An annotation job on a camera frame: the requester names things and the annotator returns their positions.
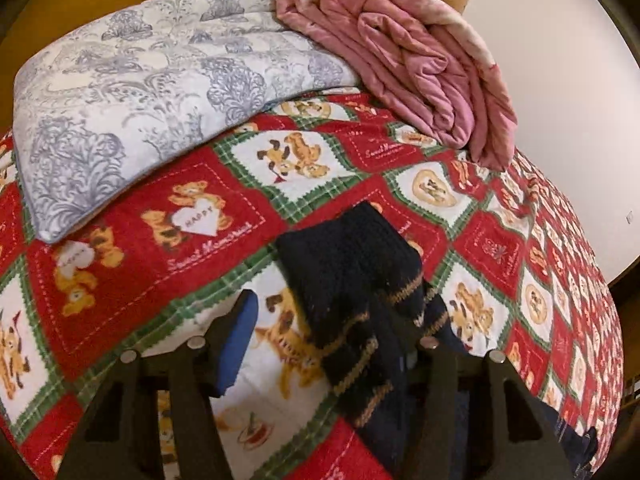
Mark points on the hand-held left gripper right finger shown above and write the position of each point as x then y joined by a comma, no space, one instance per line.
442,390

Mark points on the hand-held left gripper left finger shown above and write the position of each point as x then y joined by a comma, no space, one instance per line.
236,340

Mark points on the navy knit sweater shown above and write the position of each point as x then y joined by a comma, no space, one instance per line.
345,280

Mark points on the red bear printed blanket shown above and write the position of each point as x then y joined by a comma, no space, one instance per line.
150,240

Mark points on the dark blue cloth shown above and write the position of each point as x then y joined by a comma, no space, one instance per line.
570,440

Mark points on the grey floral pillow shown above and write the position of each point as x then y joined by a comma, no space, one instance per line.
135,80

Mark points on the pink blanket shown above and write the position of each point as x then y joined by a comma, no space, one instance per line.
415,65

